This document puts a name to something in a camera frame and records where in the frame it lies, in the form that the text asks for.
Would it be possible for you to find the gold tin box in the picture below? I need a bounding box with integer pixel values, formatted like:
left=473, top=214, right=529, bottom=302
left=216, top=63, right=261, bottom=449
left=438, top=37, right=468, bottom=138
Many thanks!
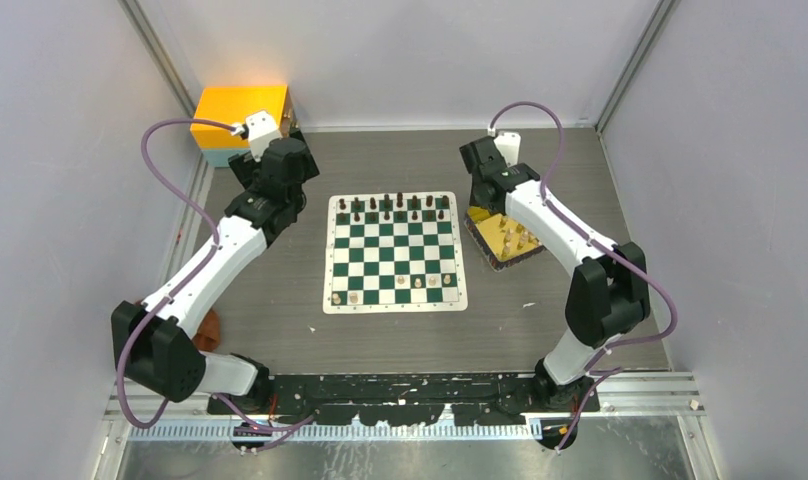
left=464, top=206, right=546, bottom=272

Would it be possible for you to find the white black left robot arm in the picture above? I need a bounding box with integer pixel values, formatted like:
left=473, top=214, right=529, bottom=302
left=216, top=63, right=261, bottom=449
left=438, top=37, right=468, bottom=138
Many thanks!
left=111, top=127, right=319, bottom=413

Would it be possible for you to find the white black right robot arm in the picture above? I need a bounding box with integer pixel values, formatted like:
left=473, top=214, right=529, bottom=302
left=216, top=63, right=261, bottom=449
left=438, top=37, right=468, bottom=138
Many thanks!
left=459, top=136, right=651, bottom=411

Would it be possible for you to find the green white chess board mat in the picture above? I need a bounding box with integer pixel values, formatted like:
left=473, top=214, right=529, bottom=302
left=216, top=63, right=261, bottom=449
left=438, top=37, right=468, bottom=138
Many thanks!
left=322, top=191, right=468, bottom=315

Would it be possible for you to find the light blue box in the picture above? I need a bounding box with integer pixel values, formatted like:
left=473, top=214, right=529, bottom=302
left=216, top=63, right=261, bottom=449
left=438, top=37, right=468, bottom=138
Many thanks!
left=189, top=123, right=293, bottom=168

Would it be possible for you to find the yellow box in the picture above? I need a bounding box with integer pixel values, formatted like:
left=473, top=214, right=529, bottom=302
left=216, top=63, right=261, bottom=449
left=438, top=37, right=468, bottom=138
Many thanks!
left=189, top=84, right=296, bottom=150

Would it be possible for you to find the brown cloth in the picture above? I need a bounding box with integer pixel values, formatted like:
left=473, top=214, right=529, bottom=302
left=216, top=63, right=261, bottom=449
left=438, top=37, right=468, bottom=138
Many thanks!
left=127, top=296, right=221, bottom=353

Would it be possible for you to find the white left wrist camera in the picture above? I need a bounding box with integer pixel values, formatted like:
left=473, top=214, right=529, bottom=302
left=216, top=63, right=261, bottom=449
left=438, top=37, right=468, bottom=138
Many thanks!
left=231, top=110, right=283, bottom=163

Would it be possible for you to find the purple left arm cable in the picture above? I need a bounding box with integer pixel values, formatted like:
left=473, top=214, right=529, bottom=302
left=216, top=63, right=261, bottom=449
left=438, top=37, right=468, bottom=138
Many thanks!
left=115, top=118, right=316, bottom=453

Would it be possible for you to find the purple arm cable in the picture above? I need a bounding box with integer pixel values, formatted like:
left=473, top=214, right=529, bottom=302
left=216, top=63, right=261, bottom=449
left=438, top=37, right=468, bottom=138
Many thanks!
left=115, top=118, right=316, bottom=453
left=488, top=101, right=680, bottom=453

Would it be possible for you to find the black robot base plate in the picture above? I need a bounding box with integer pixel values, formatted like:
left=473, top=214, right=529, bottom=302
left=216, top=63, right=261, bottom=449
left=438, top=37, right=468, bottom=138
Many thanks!
left=207, top=370, right=601, bottom=428

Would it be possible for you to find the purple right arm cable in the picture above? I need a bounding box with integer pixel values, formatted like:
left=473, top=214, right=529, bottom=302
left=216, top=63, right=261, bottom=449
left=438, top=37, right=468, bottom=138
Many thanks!
left=488, top=101, right=680, bottom=453

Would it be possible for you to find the aluminium frame rail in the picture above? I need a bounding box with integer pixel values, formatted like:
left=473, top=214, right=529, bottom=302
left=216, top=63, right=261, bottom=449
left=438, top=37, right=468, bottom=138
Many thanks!
left=106, top=371, right=706, bottom=450

